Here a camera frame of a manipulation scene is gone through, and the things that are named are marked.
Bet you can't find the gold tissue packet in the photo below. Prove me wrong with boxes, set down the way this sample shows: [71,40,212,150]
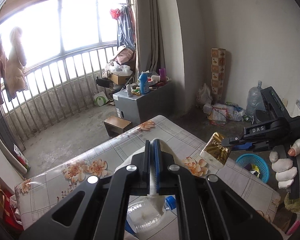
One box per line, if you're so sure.
[200,132,231,170]

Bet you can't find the clear bottle blue cap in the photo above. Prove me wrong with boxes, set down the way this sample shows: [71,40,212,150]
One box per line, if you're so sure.
[125,196,179,239]

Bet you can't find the white fluffy cloth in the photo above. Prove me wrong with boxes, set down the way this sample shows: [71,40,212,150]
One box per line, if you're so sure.
[115,138,183,215]

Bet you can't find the blue mesh trash basket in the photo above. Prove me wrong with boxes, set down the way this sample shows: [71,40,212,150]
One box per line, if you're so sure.
[236,153,270,183]

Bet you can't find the floor trash packaging pile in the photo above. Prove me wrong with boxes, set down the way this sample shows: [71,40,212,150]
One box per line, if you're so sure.
[203,102,251,126]

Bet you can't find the right hand white glove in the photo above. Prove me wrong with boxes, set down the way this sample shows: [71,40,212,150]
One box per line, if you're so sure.
[269,139,300,189]

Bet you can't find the black rice cooker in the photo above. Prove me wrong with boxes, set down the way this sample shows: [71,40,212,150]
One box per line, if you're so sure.
[251,109,270,125]

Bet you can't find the large blue water jug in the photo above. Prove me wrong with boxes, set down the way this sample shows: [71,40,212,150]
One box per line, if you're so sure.
[245,81,265,119]

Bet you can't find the white plastic bag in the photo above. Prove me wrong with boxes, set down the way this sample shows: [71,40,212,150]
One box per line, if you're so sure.
[196,84,212,106]

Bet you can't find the tall patterned box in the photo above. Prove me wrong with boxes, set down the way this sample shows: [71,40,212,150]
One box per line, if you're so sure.
[211,48,226,102]

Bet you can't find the small wooden stool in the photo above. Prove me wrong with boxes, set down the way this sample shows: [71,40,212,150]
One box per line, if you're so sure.
[103,116,133,138]

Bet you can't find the purple cup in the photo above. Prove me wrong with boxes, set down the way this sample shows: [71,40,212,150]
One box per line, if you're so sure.
[159,68,166,82]

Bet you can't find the grey cabinet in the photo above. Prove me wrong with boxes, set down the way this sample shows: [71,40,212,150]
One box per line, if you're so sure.
[113,82,174,126]

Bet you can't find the blue detergent bottle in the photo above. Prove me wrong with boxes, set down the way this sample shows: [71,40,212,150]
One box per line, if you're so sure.
[139,72,150,95]

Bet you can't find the red gift bag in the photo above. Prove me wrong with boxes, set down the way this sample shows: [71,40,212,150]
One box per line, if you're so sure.
[0,185,18,227]

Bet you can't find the beige curtain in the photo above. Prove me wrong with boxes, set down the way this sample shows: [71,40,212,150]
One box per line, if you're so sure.
[134,0,165,74]

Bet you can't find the white green paper bag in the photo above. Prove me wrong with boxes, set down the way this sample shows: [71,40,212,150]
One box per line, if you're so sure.
[93,90,109,107]

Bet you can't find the cardboard box with clutter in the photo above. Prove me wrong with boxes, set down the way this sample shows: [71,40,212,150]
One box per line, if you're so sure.
[96,46,136,88]

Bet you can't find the metal balcony railing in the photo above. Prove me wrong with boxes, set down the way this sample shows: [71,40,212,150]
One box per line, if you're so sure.
[0,42,117,142]

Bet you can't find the black radiator panel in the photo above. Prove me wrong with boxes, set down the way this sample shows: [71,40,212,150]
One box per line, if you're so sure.
[0,109,24,153]

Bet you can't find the blue hanging clothes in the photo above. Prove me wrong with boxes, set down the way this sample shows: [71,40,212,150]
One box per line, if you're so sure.
[117,6,136,51]

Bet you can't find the beige hanging puffer jacket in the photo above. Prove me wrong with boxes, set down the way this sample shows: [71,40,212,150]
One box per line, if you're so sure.
[6,27,29,99]

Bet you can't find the red hanging cloth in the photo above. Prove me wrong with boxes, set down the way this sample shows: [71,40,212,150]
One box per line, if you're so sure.
[110,8,121,20]

